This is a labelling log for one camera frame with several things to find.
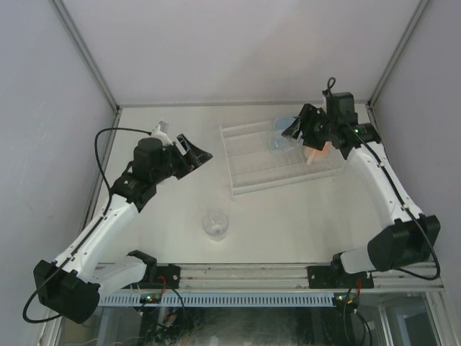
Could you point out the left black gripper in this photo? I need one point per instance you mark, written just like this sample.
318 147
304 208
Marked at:
184 158

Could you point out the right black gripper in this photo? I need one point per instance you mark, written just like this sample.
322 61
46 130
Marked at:
310 128

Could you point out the clear glass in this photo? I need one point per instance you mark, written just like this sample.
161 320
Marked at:
215 225
278 144

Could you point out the pink ceramic mug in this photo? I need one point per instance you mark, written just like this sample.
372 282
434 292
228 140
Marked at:
314 155

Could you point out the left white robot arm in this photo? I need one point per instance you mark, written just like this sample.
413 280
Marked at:
71 285

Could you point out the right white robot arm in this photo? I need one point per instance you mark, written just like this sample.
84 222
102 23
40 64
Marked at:
407 235

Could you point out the clear acrylic dish rack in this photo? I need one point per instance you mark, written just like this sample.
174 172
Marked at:
252 168

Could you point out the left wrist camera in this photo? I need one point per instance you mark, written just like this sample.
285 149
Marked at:
162 131

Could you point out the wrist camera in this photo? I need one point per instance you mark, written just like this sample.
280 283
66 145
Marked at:
162 131
340 107

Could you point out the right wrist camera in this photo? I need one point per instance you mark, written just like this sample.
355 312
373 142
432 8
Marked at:
340 107

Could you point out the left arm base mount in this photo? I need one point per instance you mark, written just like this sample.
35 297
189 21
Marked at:
158 275

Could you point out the aluminium front rail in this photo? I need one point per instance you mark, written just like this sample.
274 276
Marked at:
283 277

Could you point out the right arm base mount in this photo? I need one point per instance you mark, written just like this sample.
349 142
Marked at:
333 276

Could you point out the blue slotted cable duct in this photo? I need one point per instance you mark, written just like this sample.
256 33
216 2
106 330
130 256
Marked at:
218 300

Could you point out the right aluminium frame post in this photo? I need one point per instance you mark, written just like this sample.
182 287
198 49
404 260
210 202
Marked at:
412 25

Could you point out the aluminium frame post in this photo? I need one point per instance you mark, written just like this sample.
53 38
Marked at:
82 49
412 25

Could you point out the left aluminium frame post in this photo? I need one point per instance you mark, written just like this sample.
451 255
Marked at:
82 49

